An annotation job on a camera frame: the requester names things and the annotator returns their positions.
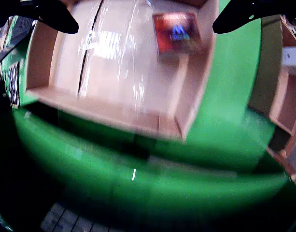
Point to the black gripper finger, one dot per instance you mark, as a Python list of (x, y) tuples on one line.
[(41, 12), (239, 14)]

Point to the red rectangular product box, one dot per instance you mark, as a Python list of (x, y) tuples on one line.
[(176, 33)]

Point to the open brown cardboard box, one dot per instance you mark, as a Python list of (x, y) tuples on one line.
[(268, 60)]

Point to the large shallow cardboard tray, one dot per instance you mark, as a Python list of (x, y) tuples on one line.
[(114, 84)]

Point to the plain white tall carton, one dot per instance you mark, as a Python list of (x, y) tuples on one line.
[(293, 59)]

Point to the black white patterned card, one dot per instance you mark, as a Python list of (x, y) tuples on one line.
[(14, 84)]

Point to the grey flat sheet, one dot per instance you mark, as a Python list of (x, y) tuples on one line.
[(191, 166)]

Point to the green metal shelf unit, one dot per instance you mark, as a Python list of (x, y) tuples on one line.
[(162, 193)]

